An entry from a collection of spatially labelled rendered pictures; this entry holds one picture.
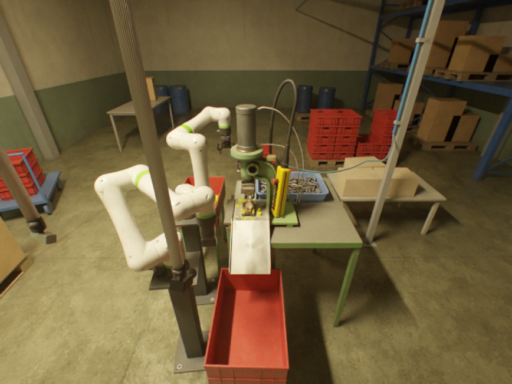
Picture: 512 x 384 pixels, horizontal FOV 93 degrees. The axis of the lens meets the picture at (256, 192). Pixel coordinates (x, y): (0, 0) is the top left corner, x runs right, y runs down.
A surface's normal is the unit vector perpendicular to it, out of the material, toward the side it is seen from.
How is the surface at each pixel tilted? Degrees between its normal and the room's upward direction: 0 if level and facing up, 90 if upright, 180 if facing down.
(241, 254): 30
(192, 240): 90
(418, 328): 0
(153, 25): 90
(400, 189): 90
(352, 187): 90
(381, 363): 0
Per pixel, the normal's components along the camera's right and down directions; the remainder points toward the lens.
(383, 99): 0.00, 0.51
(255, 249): 0.00, -0.49
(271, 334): 0.00, -0.86
